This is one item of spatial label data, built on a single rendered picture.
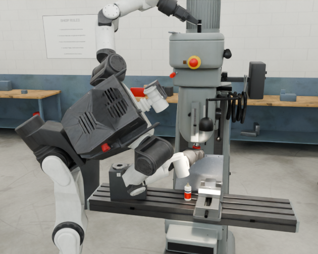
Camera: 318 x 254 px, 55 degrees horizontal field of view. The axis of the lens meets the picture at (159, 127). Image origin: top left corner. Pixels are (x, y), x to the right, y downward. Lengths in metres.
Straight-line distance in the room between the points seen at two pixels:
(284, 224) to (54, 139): 1.28
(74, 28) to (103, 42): 5.15
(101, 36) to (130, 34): 4.70
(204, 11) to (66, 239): 1.36
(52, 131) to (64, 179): 0.20
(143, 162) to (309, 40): 5.11
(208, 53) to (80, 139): 0.69
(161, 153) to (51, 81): 5.81
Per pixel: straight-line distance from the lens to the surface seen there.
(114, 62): 1.32
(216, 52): 1.45
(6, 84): 7.13
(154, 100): 1.30
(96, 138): 1.16
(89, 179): 3.53
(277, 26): 5.93
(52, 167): 1.33
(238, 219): 1.84
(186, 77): 1.56
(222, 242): 2.52
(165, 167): 1.52
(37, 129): 1.34
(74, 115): 1.23
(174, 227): 1.85
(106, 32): 1.45
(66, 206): 1.44
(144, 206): 1.86
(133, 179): 1.36
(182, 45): 1.45
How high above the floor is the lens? 1.86
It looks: 16 degrees down
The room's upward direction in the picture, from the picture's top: 1 degrees counter-clockwise
